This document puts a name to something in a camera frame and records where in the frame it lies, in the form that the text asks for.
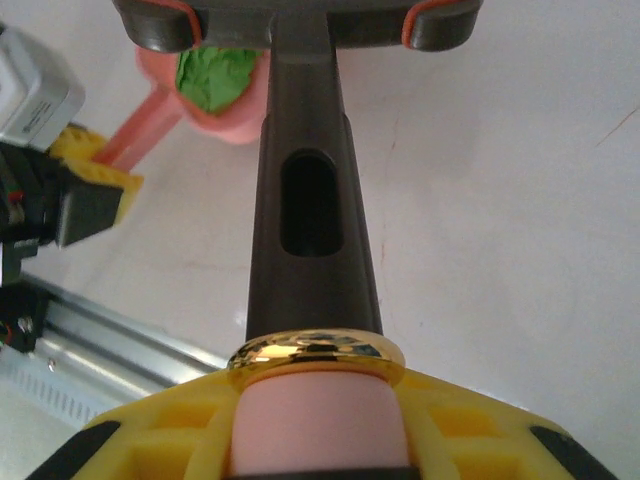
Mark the pink plastic dustpan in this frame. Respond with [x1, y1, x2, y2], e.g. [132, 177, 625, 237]
[92, 44, 271, 174]

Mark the wide aluminium base rail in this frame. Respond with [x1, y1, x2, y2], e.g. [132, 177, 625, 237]
[0, 272, 231, 401]

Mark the grey slotted cable duct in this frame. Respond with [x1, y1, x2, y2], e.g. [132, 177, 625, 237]
[0, 364, 109, 431]

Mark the black hand brush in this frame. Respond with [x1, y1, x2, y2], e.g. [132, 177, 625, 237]
[112, 0, 484, 480]

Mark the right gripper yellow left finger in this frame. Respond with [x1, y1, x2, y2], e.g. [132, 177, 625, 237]
[29, 370, 244, 480]

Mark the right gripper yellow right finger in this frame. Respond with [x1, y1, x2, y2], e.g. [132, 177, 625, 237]
[397, 368, 609, 480]

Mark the green paper scrap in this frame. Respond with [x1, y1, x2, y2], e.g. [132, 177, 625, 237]
[174, 45, 259, 117]

